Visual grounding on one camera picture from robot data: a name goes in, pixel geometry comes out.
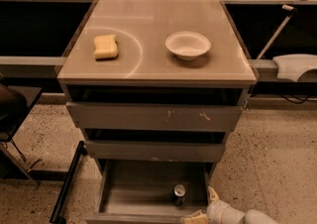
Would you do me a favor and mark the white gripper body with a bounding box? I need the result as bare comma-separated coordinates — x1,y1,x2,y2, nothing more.
206,200,245,224

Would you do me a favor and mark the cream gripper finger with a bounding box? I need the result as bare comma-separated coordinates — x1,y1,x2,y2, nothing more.
208,186,219,202
180,210,209,224

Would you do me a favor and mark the dark pepsi can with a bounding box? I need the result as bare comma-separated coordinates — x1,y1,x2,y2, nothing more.
171,184,186,206

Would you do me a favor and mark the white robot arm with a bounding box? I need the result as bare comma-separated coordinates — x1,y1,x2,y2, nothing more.
180,186,279,224

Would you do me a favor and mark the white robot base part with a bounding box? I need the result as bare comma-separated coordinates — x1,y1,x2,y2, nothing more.
272,54,317,82

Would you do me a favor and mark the grey open bottom drawer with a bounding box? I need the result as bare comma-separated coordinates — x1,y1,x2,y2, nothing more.
86,160,212,224

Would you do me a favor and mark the grey middle drawer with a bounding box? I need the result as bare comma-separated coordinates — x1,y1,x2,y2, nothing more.
86,141,225,163

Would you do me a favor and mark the grey drawer cabinet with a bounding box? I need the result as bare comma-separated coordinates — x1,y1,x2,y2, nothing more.
55,0,259,224

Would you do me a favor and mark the grey top drawer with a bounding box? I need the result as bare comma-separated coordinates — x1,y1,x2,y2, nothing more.
66,102,242,132

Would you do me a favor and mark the black floor bar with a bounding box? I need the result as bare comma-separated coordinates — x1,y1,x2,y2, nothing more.
50,141,86,224

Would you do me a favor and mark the white paper bowl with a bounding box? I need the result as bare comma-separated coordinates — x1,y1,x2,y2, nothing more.
165,31,211,60

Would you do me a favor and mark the yellow sponge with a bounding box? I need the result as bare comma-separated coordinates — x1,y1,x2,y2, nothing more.
94,35,118,59

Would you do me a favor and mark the black chair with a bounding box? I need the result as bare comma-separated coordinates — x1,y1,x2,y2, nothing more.
0,81,43,186

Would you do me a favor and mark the black cable on floor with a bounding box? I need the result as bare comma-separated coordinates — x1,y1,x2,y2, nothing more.
278,93,313,105

